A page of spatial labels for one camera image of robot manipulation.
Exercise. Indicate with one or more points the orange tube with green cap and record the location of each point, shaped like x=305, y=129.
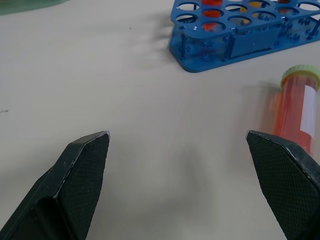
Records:
x=297, y=107

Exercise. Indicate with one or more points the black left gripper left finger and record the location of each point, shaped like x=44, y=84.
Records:
x=75, y=185

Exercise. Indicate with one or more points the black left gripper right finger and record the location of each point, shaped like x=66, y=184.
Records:
x=285, y=180

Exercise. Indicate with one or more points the blue plastic test tube rack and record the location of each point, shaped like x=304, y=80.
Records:
x=225, y=40

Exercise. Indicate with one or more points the green mat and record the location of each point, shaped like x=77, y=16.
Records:
x=25, y=4

